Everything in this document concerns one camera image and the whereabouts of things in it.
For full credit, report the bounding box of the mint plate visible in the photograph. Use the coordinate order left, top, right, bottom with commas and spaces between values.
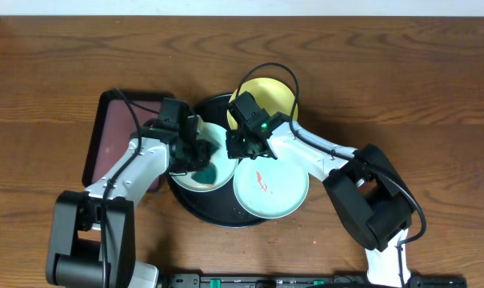
171, 122, 238, 193
233, 158, 309, 219

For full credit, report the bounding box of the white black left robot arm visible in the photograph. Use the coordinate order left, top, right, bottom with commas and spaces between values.
46, 98, 210, 288

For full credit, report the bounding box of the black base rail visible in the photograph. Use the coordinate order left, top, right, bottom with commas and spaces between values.
161, 272, 469, 288

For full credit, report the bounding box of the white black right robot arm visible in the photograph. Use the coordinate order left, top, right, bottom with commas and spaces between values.
227, 92, 420, 287

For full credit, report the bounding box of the yellow plate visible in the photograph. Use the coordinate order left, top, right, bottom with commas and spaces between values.
239, 78, 294, 117

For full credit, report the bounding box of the black rectangular maroon tray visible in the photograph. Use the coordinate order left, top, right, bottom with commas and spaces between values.
82, 90, 173, 186

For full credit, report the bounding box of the green yellow sponge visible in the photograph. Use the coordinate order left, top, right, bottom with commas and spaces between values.
191, 143, 219, 185

